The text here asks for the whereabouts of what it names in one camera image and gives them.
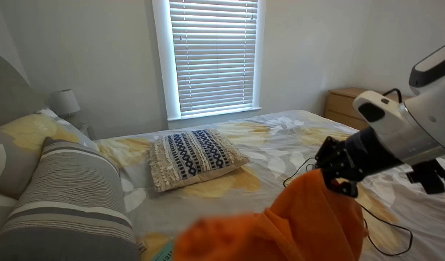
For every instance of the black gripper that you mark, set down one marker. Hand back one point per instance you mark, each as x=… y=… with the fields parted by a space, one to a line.
x=346 y=162

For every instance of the orange towel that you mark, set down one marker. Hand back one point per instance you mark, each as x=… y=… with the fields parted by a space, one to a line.
x=307 y=222

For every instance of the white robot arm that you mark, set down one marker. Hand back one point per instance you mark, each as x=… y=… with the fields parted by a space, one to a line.
x=404 y=130

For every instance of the wooden nightstand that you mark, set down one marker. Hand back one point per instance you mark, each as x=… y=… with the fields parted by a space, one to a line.
x=339 y=106

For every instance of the leaf pattern bedspread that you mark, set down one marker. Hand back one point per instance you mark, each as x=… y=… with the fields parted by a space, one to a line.
x=405 y=222

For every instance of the blue patterned white pillow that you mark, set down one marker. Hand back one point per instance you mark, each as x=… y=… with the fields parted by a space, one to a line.
x=191 y=156

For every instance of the white window blinds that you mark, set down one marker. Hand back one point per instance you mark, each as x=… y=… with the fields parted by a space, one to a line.
x=215 y=45

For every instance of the grey striped pillow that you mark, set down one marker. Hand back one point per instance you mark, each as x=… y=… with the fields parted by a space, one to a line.
x=72 y=210

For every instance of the grey bedside lamp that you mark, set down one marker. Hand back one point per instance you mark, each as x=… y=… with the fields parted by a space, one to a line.
x=66 y=104

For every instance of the grey yellow leaf pillow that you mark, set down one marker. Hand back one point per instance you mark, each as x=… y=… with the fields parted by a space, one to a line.
x=21 y=142

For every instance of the grey headboard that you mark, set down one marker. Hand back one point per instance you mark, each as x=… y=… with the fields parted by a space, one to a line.
x=17 y=96

